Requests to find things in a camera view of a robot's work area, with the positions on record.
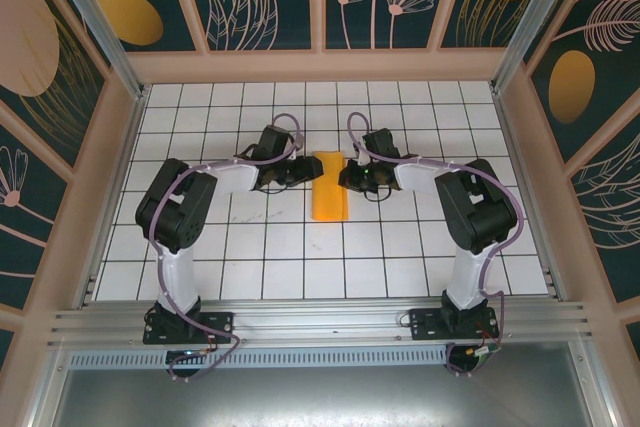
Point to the aluminium side rail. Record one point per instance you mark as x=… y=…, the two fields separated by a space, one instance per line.
x=115 y=197
x=527 y=197

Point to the grey metal sheet panel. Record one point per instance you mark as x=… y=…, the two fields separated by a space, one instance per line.
x=320 y=397

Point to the aluminium corner post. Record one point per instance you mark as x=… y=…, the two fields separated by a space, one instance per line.
x=100 y=32
x=535 y=17

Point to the aluminium frame beam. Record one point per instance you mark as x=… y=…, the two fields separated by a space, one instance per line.
x=320 y=322

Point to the small green circuit board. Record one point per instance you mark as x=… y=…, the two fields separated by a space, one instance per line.
x=484 y=351

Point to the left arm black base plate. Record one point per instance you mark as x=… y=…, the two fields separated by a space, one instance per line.
x=220 y=322

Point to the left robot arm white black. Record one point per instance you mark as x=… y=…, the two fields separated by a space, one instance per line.
x=182 y=282

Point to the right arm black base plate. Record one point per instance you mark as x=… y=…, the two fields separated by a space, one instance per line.
x=425 y=324

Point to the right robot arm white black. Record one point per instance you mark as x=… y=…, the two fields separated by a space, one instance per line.
x=465 y=277

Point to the orange paper sheet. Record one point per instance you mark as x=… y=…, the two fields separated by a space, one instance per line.
x=330 y=197

